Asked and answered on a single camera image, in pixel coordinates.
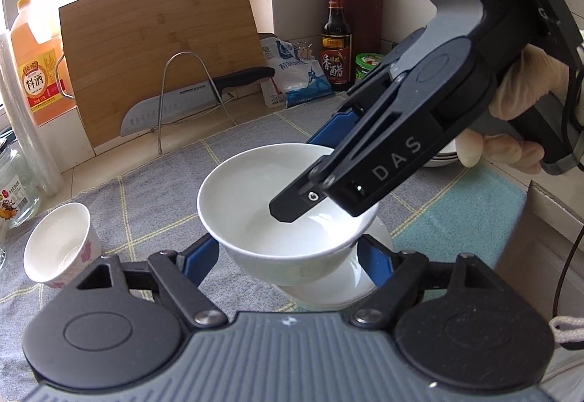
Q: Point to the grey and teal checked cloth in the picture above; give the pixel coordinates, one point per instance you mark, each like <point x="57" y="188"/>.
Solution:
<point x="150" y="192"/>

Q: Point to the green sauce jar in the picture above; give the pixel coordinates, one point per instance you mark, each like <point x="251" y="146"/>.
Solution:
<point x="367" y="64"/>

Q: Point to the dark brown knife block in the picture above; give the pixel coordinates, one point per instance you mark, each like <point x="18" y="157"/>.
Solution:
<point x="365" y="18"/>

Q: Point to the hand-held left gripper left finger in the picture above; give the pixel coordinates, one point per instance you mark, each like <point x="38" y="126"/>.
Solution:
<point x="200" y="260"/>

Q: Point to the white cup with pink flowers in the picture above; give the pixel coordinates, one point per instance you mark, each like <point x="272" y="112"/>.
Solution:
<point x="54" y="242"/>

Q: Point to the person's right hand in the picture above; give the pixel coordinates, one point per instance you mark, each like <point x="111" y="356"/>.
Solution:
<point x="534" y="73"/>

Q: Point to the cardboard box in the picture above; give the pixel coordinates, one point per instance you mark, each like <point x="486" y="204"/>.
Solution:
<point x="538" y="237"/>

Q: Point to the clear plastic roll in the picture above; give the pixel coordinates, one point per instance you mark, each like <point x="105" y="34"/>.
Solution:
<point x="27" y="119"/>

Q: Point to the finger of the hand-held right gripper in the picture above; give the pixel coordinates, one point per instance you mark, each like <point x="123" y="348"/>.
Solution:
<point x="333" y="128"/>
<point x="388" y="155"/>

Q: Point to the glass jar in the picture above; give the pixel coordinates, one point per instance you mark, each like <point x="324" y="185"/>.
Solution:
<point x="16" y="187"/>

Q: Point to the dark vinegar bottle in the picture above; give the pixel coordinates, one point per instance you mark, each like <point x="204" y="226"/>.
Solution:
<point x="335" y="50"/>

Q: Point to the white plastic packet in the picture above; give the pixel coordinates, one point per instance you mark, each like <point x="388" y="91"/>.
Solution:
<point x="273" y="94"/>

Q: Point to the binder clip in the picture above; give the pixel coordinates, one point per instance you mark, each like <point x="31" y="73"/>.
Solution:
<point x="304" y="51"/>

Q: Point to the bamboo cutting board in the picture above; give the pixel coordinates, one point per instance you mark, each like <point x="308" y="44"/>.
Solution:
<point x="150" y="27"/>

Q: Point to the orange cooking wine jug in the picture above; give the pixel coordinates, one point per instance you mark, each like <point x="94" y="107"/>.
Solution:
<point x="36" y="64"/>

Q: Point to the white ceramic bowl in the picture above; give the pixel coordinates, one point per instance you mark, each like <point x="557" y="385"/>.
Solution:
<point x="319" y="299"/>
<point x="255" y="183"/>

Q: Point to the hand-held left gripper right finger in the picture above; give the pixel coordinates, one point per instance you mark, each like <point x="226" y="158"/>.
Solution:
<point x="376" y="260"/>

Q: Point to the blue and white salt bag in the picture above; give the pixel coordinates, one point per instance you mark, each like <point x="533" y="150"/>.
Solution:
<point x="301" y="78"/>

